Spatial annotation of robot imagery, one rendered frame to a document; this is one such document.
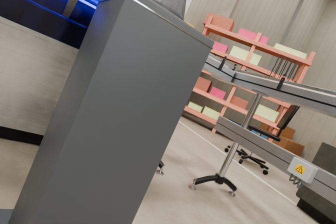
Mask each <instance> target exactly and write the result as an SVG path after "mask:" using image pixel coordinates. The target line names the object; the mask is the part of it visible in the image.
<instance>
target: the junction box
mask: <svg viewBox="0 0 336 224"><path fill-rule="evenodd" d="M318 170H319V169H318V168H316V167H314V166H312V165H310V164H308V163H307V162H305V161H303V160H301V159H299V158H297V157H293V159H292V161H291V163H290V165H289V167H288V169H287V171H288V172H290V173H291V174H293V175H295V176H296V177H298V178H299V179H301V180H303V181H304V182H306V183H309V184H311V183H312V181H313V179H314V177H315V176H316V174H317V172H318Z"/></svg>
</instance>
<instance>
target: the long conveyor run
mask: <svg viewBox="0 0 336 224"><path fill-rule="evenodd" d="M236 66H237V64H234V69H232V68H230V67H228V68H229V69H231V70H233V71H235V74H234V76H233V78H232V80H231V82H230V81H226V80H223V79H220V78H218V77H217V76H215V75H213V74H211V77H213V78H215V79H217V80H219V81H222V82H225V83H228V84H231V85H234V86H237V87H240V88H243V89H246V90H250V91H252V90H255V91H258V92H262V93H264V94H265V95H267V96H269V97H271V98H274V99H277V100H280V101H284V102H287V103H290V104H293V105H296V106H299V107H302V108H305V109H308V110H311V111H314V112H318V113H321V114H324V115H327V116H330V117H333V118H336V92H335V91H331V90H327V89H322V88H318V87H314V86H309V85H305V84H301V83H297V82H296V81H294V82H292V81H288V80H285V79H286V78H285V77H286V76H287V75H286V74H283V77H282V78H281V79H279V78H275V77H270V76H266V75H262V74H257V73H253V72H249V71H246V70H240V69H236Z"/></svg>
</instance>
